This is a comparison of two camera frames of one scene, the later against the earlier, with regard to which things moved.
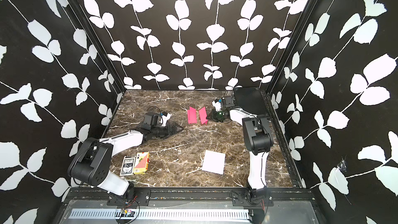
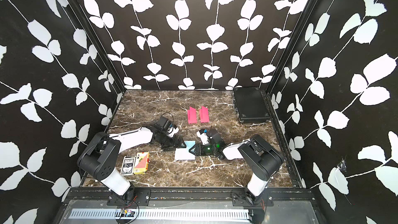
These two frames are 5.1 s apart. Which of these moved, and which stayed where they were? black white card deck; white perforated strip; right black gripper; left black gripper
Moved: left black gripper; right black gripper
Stayed: white perforated strip; black white card deck
